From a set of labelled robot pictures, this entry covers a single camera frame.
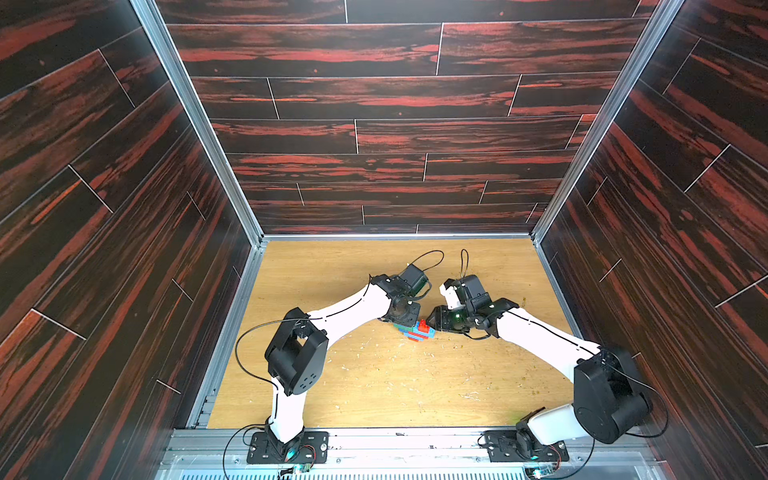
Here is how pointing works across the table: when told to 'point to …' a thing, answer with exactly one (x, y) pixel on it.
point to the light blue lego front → (431, 335)
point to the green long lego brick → (399, 326)
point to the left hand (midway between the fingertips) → (411, 320)
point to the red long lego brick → (418, 335)
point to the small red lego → (423, 327)
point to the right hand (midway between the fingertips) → (436, 319)
